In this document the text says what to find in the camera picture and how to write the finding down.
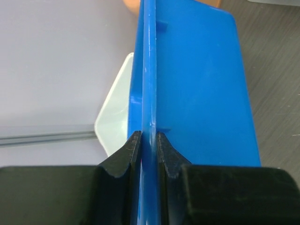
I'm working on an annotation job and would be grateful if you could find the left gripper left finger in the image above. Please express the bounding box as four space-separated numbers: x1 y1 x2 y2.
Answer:
0 131 142 225

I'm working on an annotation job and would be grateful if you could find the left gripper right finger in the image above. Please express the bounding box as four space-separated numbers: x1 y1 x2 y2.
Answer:
156 132 300 225

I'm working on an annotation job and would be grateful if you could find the white plastic tub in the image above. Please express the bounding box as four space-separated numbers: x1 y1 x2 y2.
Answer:
94 52 134 156

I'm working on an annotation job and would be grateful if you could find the blue plastic tub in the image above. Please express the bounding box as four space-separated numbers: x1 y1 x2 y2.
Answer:
127 0 261 225

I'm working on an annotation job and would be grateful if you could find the orange plastic bucket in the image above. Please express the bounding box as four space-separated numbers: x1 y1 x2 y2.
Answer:
123 0 221 13

